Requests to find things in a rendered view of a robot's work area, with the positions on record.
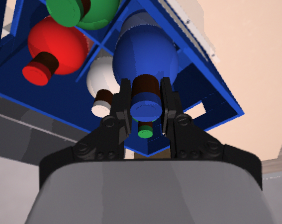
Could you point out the red bottle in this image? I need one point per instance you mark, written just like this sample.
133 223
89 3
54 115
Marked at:
55 49

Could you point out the blue plastic bottle crate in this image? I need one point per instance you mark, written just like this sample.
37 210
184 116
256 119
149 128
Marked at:
67 99

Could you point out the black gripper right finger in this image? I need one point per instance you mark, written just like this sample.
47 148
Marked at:
186 139

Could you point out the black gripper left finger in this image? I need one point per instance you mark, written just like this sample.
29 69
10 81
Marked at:
105 142

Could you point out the green bottle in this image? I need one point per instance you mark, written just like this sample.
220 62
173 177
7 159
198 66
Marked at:
145 129
85 14

